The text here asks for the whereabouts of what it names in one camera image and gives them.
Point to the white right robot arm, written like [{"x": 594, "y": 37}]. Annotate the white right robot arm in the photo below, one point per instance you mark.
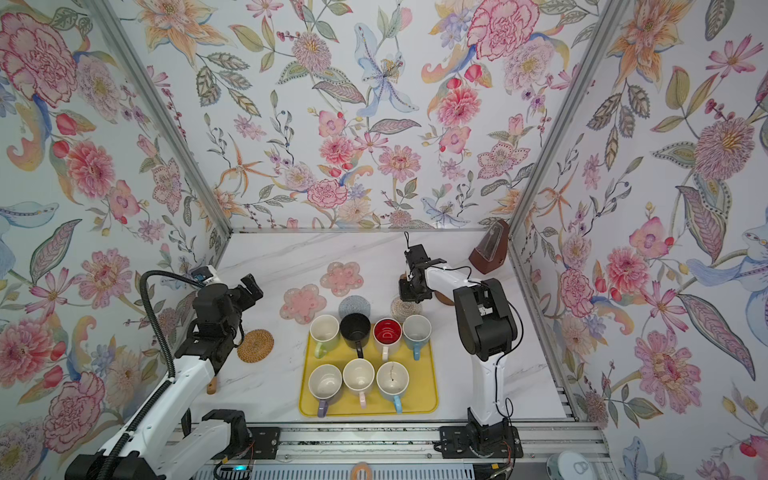
[{"x": 488, "y": 325}]

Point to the aluminium rail base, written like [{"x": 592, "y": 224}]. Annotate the aluminium rail base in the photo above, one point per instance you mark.
[{"x": 406, "y": 450}]

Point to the multicolour woven round coaster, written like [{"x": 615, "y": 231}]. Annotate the multicolour woven round coaster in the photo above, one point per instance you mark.
[{"x": 401, "y": 310}]

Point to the blue handle mug front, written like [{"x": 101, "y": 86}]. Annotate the blue handle mug front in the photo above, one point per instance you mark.
[{"x": 393, "y": 380}]

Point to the grey blue woven coaster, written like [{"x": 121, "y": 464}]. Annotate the grey blue woven coaster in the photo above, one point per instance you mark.
[{"x": 354, "y": 304}]

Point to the yellow tray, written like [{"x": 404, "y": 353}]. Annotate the yellow tray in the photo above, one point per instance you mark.
[{"x": 421, "y": 396}]

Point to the pink flower coaster front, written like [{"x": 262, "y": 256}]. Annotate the pink flower coaster front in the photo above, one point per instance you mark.
[{"x": 302, "y": 304}]

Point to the pink flower coaster rear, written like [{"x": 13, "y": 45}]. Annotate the pink flower coaster rear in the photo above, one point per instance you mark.
[{"x": 341, "y": 278}]

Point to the green mug white inside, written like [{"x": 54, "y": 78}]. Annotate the green mug white inside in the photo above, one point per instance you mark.
[{"x": 325, "y": 332}]

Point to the red inside white mug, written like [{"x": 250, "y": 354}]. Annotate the red inside white mug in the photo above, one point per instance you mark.
[{"x": 387, "y": 336}]

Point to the black mug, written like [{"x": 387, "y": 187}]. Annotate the black mug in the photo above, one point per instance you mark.
[{"x": 355, "y": 330}]

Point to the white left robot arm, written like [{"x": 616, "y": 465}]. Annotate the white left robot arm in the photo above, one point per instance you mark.
[{"x": 140, "y": 450}]

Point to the pink flower coaster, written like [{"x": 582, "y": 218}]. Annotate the pink flower coaster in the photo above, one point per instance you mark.
[
  {"x": 341, "y": 278},
  {"x": 302, "y": 304}
]

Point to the orange ring tape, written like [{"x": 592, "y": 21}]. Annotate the orange ring tape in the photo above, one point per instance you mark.
[{"x": 361, "y": 471}]

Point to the round brown wooden coaster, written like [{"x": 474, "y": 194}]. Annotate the round brown wooden coaster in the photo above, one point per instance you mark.
[{"x": 445, "y": 300}]

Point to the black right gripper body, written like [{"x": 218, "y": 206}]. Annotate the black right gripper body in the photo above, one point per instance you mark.
[{"x": 409, "y": 291}]

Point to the green silicone spatula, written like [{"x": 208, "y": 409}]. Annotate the green silicone spatula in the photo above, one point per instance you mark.
[{"x": 212, "y": 386}]

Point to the aluminium corner post left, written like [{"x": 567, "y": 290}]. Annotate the aluminium corner post left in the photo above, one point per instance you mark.
[{"x": 106, "y": 19}]

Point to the round rattan woven coaster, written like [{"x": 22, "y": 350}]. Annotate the round rattan woven coaster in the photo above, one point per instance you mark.
[{"x": 256, "y": 346}]

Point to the pink handle mug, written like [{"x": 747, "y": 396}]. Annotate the pink handle mug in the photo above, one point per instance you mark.
[{"x": 359, "y": 377}]

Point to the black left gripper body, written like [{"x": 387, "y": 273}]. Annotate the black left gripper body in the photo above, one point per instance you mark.
[{"x": 237, "y": 303}]

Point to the purple handle mug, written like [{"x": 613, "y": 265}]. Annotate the purple handle mug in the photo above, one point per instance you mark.
[{"x": 325, "y": 384}]

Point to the aluminium corner post right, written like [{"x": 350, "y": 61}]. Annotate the aluminium corner post right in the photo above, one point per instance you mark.
[{"x": 606, "y": 26}]

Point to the brown wooden metronome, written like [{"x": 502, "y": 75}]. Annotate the brown wooden metronome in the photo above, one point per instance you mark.
[{"x": 492, "y": 251}]

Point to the aluminium corner post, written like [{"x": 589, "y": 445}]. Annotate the aluminium corner post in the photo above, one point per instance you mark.
[
  {"x": 106, "y": 19},
  {"x": 606, "y": 26}
]

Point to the blue mug rear row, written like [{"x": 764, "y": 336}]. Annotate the blue mug rear row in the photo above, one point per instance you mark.
[{"x": 417, "y": 330}]

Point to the white round device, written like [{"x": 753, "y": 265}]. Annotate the white round device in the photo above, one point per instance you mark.
[{"x": 569, "y": 465}]

